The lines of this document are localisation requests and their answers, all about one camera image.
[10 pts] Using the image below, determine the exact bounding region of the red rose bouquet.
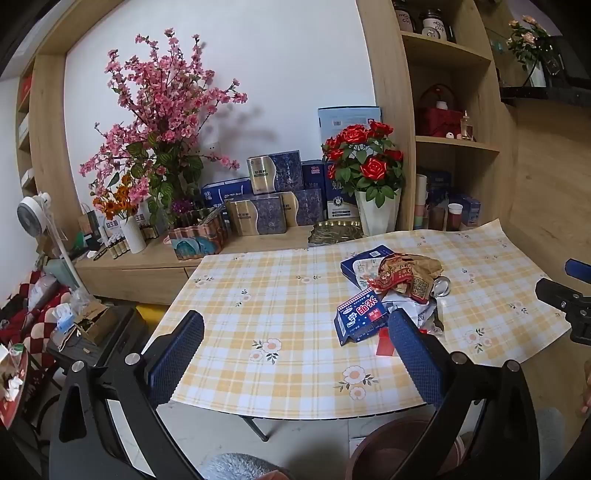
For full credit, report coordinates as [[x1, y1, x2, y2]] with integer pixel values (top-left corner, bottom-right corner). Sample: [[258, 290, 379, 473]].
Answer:
[[322, 121, 406, 208]]

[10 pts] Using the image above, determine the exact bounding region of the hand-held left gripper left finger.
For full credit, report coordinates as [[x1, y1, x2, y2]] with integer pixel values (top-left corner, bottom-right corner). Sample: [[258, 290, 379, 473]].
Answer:
[[48, 310, 206, 480]]

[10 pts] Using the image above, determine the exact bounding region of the dark glass jar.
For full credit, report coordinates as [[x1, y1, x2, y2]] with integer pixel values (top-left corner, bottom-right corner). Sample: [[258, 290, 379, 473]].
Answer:
[[392, 0, 419, 33]]

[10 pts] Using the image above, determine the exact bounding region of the person's right leg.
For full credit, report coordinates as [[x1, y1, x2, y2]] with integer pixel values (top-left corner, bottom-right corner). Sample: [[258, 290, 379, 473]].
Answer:
[[536, 410, 574, 463]]

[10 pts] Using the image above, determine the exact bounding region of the gold metal tray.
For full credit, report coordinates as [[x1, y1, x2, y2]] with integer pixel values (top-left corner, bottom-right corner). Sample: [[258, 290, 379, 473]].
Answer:
[[308, 220, 366, 248]]

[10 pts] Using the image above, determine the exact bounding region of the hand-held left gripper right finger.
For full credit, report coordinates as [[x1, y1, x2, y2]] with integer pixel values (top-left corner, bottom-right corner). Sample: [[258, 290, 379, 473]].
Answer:
[[383, 308, 541, 480]]

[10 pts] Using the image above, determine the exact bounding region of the clear plastic bag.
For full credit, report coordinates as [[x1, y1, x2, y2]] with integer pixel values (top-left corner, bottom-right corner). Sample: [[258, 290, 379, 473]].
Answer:
[[28, 272, 62, 315]]

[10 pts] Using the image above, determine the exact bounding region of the yellow plaid floral tablecloth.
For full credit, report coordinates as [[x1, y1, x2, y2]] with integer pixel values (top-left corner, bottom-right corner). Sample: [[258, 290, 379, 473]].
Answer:
[[154, 219, 573, 418]]

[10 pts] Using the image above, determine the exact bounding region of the stack of pastel paper cups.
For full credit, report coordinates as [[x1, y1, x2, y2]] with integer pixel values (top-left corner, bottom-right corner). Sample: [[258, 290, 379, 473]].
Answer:
[[414, 174, 428, 230]]

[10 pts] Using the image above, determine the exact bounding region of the wooden shelf unit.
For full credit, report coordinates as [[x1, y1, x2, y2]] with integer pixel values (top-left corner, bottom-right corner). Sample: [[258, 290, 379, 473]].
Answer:
[[355, 0, 515, 232]]

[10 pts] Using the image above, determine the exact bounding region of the pink blossom bouquet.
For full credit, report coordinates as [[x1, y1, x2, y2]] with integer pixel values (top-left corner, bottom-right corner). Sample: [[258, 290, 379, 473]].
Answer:
[[78, 28, 250, 227]]

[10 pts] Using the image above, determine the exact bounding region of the scalloped printed basket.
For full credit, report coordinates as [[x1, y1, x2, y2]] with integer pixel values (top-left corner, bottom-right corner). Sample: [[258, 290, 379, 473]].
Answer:
[[166, 207, 232, 260]]

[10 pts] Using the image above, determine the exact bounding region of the pale pink rose bouquet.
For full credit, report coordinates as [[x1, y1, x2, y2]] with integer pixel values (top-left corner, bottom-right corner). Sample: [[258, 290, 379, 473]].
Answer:
[[507, 16, 553, 71]]

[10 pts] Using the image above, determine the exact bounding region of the black side table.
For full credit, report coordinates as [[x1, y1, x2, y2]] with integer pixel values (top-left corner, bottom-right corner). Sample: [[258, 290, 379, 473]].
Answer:
[[46, 305, 149, 371]]

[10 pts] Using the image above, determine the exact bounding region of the white faceted flower pot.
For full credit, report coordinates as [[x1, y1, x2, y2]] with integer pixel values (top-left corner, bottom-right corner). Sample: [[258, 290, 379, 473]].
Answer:
[[355, 187, 402, 236]]

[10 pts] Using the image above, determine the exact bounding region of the blue white tall carton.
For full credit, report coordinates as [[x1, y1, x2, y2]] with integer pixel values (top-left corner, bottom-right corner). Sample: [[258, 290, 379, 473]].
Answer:
[[325, 161, 361, 220]]

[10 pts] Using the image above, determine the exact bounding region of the red brown wrapper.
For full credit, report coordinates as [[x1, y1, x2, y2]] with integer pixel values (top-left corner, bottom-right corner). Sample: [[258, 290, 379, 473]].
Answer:
[[367, 253, 445, 304]]

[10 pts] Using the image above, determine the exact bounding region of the blue gold gift box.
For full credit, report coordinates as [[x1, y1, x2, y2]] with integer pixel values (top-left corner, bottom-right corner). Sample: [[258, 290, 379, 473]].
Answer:
[[281, 188, 324, 227], [247, 150, 304, 193], [225, 196, 287, 236]]

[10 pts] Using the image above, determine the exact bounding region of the black folding table frame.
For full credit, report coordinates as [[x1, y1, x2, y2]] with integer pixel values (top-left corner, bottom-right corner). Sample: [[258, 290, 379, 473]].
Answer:
[[244, 414, 269, 442]]

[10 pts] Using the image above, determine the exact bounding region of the brown paper bag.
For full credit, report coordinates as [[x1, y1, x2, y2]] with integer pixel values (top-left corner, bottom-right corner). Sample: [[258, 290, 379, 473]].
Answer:
[[78, 204, 100, 237]]

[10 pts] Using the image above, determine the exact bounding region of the blue white flat box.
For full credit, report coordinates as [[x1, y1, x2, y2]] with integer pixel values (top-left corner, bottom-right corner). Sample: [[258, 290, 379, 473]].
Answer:
[[202, 178, 254, 208]]

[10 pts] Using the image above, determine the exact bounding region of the white desk fan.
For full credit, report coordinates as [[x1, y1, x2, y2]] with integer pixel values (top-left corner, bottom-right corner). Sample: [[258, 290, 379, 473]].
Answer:
[[16, 191, 80, 288]]

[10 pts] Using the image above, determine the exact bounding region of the purple flower bunch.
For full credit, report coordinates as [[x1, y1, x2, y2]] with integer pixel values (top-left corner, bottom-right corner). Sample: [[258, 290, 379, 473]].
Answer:
[[170, 198, 200, 217]]

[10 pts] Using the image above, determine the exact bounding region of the red white checkered blanket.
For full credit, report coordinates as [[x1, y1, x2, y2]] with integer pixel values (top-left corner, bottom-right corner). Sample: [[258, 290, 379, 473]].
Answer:
[[0, 270, 71, 354]]

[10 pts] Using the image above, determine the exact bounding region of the blue red snack box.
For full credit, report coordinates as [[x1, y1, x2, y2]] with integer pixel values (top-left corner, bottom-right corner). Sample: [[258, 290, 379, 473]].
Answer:
[[333, 287, 389, 347]]

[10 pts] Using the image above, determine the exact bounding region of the white paper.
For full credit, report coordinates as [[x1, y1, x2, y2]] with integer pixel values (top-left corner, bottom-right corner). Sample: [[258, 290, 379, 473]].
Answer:
[[385, 295, 445, 334]]

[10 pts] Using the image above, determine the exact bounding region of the large light blue box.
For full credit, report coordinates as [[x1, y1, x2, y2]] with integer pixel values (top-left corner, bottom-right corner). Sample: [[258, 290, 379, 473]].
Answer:
[[318, 106, 383, 153]]

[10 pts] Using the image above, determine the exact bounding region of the red paper packet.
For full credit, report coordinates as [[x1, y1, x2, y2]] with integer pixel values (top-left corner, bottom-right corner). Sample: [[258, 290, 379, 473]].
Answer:
[[376, 325, 399, 357]]

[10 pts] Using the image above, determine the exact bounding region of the person's left leg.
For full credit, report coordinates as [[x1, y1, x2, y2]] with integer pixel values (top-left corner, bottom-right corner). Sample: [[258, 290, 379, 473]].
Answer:
[[202, 453, 279, 480]]

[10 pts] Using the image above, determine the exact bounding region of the white black jar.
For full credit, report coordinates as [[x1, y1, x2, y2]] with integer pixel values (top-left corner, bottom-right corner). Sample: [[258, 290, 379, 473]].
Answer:
[[420, 8, 456, 43]]

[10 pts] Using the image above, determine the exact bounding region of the red basket with handle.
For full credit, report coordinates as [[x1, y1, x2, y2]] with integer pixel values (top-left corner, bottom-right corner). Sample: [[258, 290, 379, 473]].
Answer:
[[418, 83, 465, 137]]

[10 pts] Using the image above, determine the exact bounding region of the blue white printed carton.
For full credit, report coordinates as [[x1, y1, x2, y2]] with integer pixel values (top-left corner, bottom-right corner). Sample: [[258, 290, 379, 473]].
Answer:
[[341, 244, 394, 289]]

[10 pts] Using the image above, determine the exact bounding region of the small cardboard box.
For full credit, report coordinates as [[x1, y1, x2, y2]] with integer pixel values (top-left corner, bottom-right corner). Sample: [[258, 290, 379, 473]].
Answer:
[[74, 305, 123, 345]]

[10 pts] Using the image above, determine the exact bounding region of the maroon plastic bin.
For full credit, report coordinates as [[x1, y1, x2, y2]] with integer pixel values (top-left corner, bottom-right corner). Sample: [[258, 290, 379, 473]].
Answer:
[[346, 418, 467, 480]]

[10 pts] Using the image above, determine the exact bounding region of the white ribbed vase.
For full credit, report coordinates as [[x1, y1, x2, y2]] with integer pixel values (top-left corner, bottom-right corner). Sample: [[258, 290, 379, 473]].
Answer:
[[119, 215, 147, 254]]

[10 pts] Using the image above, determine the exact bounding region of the black wall shelf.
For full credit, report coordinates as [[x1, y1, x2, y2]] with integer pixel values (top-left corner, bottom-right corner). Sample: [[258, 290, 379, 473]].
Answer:
[[501, 84, 591, 110]]

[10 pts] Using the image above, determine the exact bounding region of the person's leg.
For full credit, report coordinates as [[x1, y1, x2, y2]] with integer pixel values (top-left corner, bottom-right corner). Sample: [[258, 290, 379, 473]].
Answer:
[[202, 453, 279, 480], [536, 410, 574, 463]]

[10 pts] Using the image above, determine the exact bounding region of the blue purple box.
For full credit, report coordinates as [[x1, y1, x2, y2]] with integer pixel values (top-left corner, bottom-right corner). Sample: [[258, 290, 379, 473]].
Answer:
[[462, 196, 482, 227]]

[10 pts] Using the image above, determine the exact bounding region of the row of small brown bottles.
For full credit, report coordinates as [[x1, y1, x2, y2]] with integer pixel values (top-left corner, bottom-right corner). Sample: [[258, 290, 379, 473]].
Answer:
[[95, 224, 160, 260]]

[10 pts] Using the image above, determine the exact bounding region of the orange flower bunch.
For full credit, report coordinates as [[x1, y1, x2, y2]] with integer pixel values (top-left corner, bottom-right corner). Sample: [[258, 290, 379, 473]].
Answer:
[[92, 184, 139, 221]]

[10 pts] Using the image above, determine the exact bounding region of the low wooden cabinet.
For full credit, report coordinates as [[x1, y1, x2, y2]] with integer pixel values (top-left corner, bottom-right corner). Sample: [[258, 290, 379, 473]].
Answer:
[[74, 225, 319, 306]]

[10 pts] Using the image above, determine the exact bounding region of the dark blue printed box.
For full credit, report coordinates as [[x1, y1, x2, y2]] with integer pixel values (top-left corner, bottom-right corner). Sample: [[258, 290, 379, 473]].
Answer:
[[427, 170, 453, 205]]

